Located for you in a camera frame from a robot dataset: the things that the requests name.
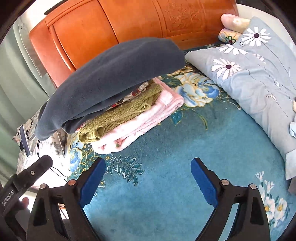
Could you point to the orange wooden headboard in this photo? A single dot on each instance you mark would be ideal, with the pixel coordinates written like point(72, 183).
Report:
point(77, 31)

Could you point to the yellow floral rolled pillow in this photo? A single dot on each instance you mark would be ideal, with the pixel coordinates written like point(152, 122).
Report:
point(228, 36)

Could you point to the pink folded towel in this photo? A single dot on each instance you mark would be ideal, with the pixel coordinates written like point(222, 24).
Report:
point(123, 135)

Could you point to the teal floral blanket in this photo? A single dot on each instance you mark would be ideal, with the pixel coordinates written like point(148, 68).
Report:
point(148, 191)

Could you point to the person left hand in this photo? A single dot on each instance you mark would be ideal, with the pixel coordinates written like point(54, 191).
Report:
point(24, 203)

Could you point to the smartphone with blue case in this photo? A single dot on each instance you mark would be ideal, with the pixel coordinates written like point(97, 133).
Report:
point(24, 144)

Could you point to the dark grey fleece garment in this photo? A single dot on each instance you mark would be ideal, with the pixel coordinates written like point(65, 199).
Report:
point(106, 79)

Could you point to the pink floral rolled pillow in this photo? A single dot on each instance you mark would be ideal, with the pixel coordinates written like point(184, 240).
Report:
point(235, 23)

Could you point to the olive green knitted sweater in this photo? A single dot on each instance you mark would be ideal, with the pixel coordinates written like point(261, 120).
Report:
point(104, 123)

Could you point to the grey daisy print pillow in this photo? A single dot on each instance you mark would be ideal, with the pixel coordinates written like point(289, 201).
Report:
point(258, 71)

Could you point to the light blue crumpled cloth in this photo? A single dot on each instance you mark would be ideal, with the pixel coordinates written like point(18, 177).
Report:
point(292, 129)

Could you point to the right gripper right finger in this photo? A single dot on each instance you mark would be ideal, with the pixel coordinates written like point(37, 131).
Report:
point(250, 222)

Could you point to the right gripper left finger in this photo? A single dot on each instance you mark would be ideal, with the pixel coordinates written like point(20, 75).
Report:
point(45, 221)

